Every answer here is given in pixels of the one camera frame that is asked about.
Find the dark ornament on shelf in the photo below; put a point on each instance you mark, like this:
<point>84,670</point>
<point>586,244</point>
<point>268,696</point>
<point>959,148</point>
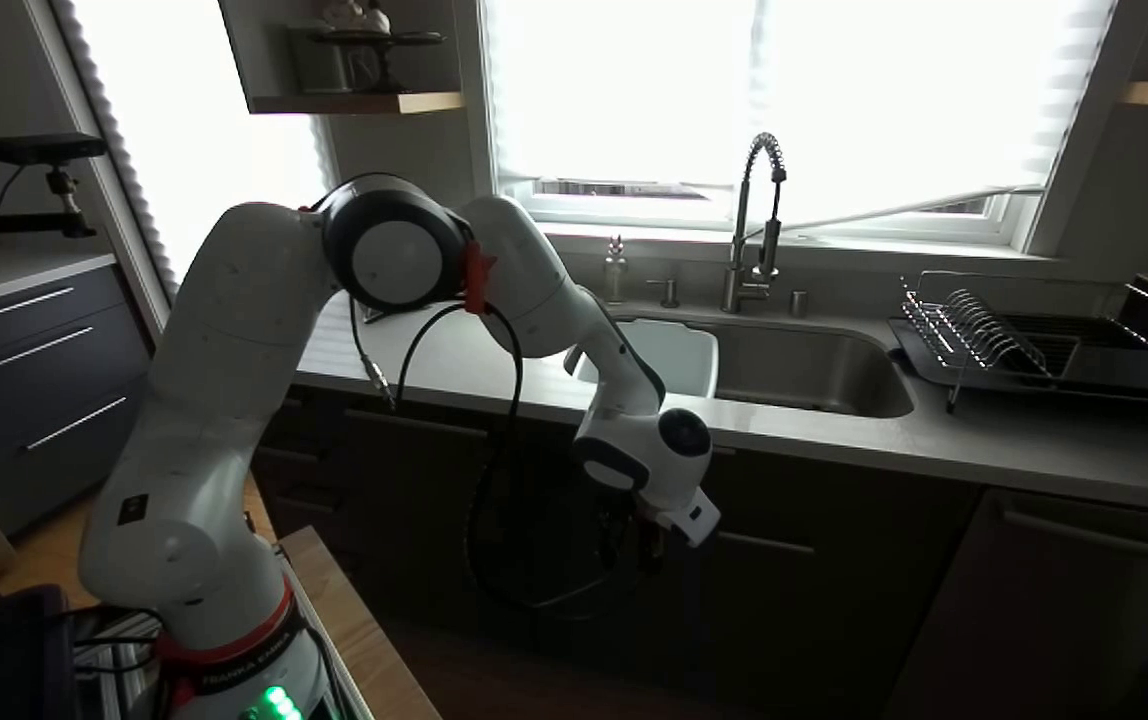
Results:
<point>359,16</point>

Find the dark drawer cabinet front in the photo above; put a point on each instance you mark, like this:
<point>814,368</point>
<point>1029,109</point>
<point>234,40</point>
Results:
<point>373,506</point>

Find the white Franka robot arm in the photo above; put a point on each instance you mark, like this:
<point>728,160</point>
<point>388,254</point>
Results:
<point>224,386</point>

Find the small dark picture frame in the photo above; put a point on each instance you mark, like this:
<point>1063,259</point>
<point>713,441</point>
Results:
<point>367,68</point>

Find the dark sink front panel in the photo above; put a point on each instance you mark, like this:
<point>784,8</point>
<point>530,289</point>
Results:
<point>855,486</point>

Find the wide dark sink cabinet door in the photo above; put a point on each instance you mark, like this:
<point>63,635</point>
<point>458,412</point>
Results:
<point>836,613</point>

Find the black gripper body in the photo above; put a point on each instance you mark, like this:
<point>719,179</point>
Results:
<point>636,535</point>

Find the stainless steel sink basin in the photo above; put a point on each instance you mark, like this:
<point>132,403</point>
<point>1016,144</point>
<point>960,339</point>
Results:
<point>814,363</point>

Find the tall chrome kitchen faucet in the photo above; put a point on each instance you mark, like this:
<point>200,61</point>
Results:
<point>744,213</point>

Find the light grey kitchen countertop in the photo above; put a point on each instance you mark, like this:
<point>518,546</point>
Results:
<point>1079,452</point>

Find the tall window with blind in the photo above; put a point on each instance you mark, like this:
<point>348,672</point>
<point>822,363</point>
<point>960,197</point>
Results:
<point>212,123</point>

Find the dark dishwasher front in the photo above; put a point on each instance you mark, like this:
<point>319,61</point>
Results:
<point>1066,626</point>

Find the small soap dispenser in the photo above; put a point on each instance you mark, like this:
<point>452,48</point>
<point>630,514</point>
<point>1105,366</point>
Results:
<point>615,271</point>

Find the white tub in sink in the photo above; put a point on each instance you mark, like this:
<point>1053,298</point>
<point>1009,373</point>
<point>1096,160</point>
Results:
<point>672,359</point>

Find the wooden robot stand top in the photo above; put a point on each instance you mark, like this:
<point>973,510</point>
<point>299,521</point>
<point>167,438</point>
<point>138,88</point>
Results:
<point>359,626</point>

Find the bright kitchen window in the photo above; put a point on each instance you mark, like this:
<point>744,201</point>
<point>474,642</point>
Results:
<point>798,94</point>

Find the blue grey drawer cabinet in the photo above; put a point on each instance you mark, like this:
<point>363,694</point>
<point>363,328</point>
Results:
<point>25,386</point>

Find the wooden wall shelf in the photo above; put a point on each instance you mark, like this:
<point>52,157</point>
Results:
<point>359,103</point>

